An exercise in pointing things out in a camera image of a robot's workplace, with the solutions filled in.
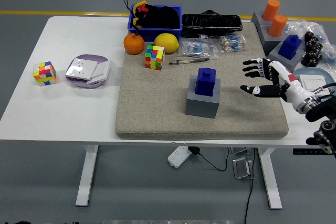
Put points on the white wall socket panel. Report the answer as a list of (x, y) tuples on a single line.
[(80, 68)]

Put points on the blue square seal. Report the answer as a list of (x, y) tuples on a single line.
[(206, 82), (288, 47)]

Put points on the white table leg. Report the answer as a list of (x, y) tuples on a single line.
[(88, 174), (270, 182)]

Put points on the large colourful puzzle cube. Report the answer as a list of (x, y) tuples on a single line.
[(155, 57)]

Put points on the white switch panel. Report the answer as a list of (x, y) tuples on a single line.
[(101, 70), (313, 81)]

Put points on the yellow lemon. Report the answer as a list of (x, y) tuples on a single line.
[(166, 43)]

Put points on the grey square seal holder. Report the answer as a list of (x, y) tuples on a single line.
[(202, 107), (295, 62)]

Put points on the grey round seal holder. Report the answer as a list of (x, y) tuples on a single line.
[(257, 19), (270, 44)]

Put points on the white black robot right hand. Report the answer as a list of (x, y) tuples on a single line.
[(291, 87)]

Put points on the blue plastic bin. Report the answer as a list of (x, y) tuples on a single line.
[(162, 34)]

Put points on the large metal bracket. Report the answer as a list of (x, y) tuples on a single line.
[(242, 169)]

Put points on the orange fruit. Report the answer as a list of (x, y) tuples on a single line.
[(134, 44)]

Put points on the light blue plate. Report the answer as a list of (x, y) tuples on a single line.
[(315, 71)]

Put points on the clear plastic bag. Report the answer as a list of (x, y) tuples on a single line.
[(326, 37)]

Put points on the black table control panel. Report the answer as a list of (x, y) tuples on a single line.
[(304, 151)]

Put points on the black wrapped rear-view mirror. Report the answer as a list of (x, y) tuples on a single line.
[(210, 23)]

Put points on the white power strip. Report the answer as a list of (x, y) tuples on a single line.
[(178, 157)]

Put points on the dark brown knobs cluster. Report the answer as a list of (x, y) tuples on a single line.
[(312, 51)]

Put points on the grey-brown mat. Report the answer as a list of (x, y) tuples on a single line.
[(157, 103)]

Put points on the small metal bracket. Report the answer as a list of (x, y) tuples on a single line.
[(240, 151)]

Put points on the orange cylinder seal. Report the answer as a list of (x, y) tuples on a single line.
[(271, 10), (277, 26)]

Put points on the clear ballpoint pen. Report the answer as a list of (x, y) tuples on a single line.
[(189, 61)]

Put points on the bag of blue resistors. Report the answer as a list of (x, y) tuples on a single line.
[(197, 48)]

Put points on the small colourful puzzle cube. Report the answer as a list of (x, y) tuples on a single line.
[(44, 73)]

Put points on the bag of tan resistors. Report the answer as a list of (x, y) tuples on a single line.
[(232, 43)]

